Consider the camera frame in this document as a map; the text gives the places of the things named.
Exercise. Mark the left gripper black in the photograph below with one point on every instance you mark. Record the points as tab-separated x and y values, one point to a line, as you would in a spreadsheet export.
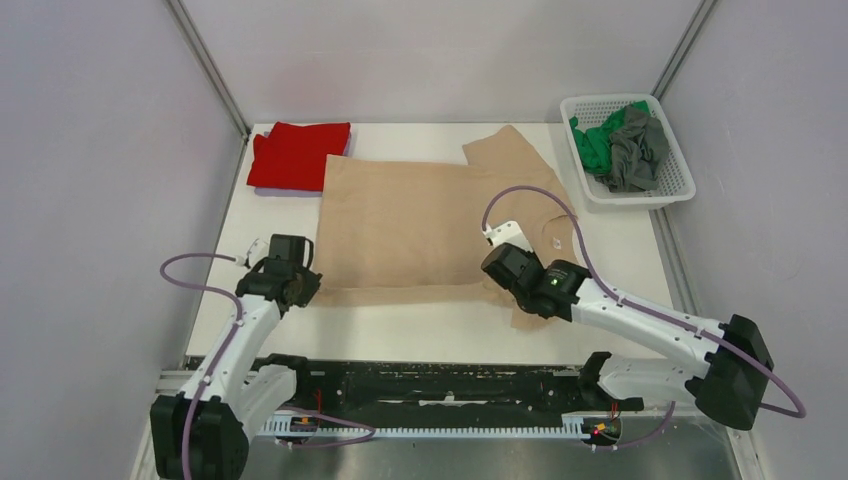
310	288

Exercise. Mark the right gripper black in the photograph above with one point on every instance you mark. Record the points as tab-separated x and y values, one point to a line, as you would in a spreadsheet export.
529	255

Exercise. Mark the beige t-shirt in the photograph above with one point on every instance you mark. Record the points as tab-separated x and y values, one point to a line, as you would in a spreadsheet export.
393	232

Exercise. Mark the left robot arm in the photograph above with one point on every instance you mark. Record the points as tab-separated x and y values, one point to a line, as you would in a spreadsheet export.
204	430

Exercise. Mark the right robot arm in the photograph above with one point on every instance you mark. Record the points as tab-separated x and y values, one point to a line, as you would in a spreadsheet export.
720	367

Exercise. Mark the red folded t-shirt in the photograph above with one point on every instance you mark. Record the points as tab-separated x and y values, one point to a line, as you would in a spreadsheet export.
293	157

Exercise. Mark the green t-shirt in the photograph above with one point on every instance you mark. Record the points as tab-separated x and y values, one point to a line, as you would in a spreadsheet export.
593	144

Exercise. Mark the grey t-shirt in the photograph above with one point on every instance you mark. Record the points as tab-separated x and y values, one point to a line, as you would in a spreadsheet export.
638	151

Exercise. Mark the white plastic basket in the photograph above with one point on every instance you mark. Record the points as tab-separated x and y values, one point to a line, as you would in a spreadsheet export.
676	183

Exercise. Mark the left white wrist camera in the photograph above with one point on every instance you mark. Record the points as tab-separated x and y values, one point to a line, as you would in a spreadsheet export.
257	251

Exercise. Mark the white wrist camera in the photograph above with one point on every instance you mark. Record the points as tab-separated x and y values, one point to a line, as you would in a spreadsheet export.
257	251
508	232

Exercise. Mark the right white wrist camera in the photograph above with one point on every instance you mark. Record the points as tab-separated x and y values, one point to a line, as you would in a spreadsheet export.
508	232

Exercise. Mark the white slotted cable duct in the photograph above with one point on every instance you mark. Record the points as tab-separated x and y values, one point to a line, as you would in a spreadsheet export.
281	425

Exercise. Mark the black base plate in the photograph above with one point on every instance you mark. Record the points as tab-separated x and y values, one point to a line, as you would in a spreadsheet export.
445	395

